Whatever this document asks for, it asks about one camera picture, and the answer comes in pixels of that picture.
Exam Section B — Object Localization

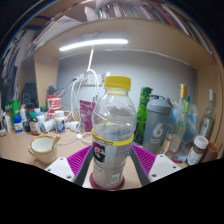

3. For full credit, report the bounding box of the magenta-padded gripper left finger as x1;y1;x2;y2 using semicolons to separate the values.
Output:
44;145;95;187

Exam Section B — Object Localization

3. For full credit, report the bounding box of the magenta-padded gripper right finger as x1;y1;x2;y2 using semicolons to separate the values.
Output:
129;143;183;187

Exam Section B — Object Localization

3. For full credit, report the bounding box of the clear drink bottle yellow cap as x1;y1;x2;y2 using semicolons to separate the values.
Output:
90;75;138;190

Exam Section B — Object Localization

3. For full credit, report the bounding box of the grey shaker bottle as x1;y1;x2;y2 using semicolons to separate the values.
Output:
142;94;174;155

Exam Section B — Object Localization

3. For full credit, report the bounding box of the white power adapter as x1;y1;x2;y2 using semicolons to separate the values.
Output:
65;121;80;132

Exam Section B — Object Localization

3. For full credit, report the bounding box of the cream ceramic mug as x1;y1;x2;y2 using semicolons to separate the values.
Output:
28;134;61;164

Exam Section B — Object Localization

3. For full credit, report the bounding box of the clear glass bottle gold cap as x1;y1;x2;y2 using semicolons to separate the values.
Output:
163;83;188;160

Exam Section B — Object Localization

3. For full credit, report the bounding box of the white bottle blue label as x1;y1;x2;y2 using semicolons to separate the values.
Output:
54;110;67;134

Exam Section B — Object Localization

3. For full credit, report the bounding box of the white round jar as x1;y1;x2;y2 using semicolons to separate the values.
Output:
41;118;56;134

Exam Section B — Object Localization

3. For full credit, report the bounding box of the tall green bottle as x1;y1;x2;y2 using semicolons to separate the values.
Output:
133;87;153;146

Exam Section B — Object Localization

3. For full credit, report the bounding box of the brown jar white lid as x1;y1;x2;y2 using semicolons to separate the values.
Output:
186;134;209;167

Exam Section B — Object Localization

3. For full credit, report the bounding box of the brown bottle green cap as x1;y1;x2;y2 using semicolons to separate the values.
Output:
28;111;41;136

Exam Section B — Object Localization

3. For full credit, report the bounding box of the brown cup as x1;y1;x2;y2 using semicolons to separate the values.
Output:
201;142;219;163

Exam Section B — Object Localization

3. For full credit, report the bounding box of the glass bottle green cap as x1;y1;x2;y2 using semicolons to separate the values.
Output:
181;95;199;144

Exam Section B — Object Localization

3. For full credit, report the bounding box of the clear glass bottle white cap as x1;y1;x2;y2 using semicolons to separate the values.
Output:
199;88;217;141

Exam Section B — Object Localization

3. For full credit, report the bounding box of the black bag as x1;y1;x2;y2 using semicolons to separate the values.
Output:
20;83;38;109

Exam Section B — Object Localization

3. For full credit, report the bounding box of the white LED light bar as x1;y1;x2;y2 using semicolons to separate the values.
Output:
58;38;129;52

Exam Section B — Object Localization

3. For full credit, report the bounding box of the white wall power outlet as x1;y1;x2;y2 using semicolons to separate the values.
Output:
79;73;98;86

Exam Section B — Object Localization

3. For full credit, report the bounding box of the white lamp cord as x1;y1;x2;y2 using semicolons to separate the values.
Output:
87;48;95;73

